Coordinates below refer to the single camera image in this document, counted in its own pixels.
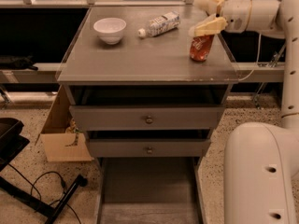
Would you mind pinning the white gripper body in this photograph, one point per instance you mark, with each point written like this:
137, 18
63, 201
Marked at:
235, 15

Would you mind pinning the white ceramic bowl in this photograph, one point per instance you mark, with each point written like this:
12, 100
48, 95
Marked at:
110, 30

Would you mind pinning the red coke can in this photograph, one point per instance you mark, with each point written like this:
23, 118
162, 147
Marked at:
200, 47

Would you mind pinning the black chair base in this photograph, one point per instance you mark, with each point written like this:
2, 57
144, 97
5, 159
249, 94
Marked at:
31, 172

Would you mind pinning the grey top drawer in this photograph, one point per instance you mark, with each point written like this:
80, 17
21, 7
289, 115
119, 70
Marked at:
112, 118

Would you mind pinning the clear plastic water bottle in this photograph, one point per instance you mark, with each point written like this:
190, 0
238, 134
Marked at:
160, 25

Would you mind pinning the black cloth on ledge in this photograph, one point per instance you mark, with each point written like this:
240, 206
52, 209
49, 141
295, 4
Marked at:
17, 62

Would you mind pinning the grey drawer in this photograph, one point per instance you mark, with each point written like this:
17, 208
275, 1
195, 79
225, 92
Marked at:
149, 191
148, 148
112, 118

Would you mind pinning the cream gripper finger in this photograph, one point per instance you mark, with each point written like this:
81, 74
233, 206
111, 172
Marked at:
209, 6
211, 25

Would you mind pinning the grey drawer cabinet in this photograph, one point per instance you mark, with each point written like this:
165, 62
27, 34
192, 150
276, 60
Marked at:
150, 72

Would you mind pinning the brown cardboard box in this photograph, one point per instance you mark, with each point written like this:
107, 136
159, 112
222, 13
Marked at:
60, 136

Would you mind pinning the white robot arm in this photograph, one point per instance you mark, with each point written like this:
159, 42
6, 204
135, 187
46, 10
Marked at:
260, 159

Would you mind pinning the grey middle drawer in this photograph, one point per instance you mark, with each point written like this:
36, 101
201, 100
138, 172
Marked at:
148, 148

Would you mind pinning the grey bottom drawer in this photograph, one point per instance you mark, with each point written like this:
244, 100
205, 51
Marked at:
149, 191

